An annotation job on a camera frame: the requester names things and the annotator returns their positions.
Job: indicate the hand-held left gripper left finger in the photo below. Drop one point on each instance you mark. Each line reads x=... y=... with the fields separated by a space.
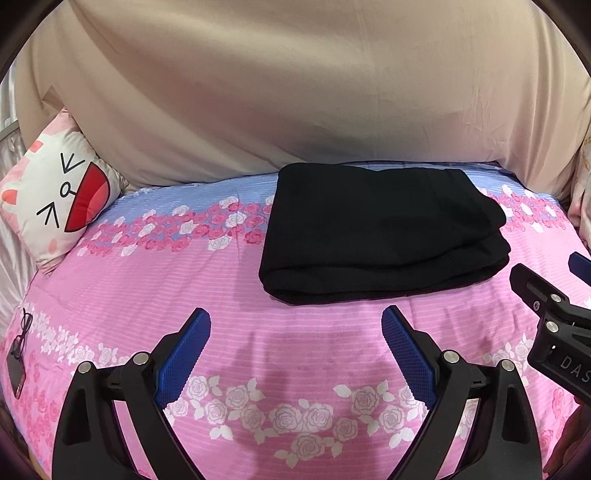
x=182 y=357

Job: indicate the person's right hand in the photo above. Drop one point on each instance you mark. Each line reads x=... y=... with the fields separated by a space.
x=565 y=443

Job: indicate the beige curtain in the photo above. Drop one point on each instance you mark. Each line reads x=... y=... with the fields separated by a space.
x=300 y=83

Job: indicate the black pants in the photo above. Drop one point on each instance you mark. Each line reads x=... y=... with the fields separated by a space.
x=378 y=230

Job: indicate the pale satin cloth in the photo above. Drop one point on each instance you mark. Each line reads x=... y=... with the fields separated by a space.
x=11 y=258

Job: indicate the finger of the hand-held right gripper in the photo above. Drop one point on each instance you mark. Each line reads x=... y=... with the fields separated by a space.
x=581 y=265
x=531 y=284

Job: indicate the white cat face pillow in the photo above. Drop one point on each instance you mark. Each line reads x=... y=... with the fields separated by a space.
x=51 y=194

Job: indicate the pink floral bed sheet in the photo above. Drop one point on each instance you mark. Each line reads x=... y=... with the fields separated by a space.
x=300 y=350

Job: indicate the cream patterned cloth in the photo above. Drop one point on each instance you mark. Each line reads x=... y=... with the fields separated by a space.
x=581 y=184

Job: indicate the black smartphone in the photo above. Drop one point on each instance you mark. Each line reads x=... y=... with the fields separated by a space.
x=16 y=376

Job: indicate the black eyeglasses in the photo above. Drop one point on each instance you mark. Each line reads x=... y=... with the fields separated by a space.
x=22 y=332

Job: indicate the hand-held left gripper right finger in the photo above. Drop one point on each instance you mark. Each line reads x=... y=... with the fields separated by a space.
x=411 y=357

